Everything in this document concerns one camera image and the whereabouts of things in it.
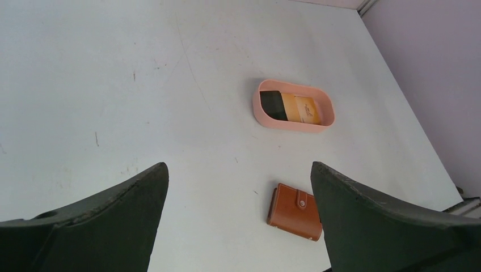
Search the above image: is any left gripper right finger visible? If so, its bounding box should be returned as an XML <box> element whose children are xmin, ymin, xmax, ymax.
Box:
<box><xmin>310</xmin><ymin>161</ymin><xmax>480</xmax><ymax>271</ymax></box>

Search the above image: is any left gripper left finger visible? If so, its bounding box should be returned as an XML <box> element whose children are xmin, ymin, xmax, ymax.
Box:
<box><xmin>1</xmin><ymin>163</ymin><xmax>169</xmax><ymax>271</ymax></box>

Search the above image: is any brown leather card holder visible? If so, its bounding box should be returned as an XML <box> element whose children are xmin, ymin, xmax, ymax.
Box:
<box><xmin>267</xmin><ymin>183</ymin><xmax>322</xmax><ymax>241</ymax></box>

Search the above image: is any pink oval tray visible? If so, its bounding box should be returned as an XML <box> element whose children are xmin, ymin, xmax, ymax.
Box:
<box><xmin>252</xmin><ymin>79</ymin><xmax>335</xmax><ymax>133</ymax></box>

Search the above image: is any aluminium frame rail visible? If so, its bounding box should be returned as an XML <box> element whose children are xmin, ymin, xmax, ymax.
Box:
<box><xmin>444</xmin><ymin>197</ymin><xmax>480</xmax><ymax>219</ymax></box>

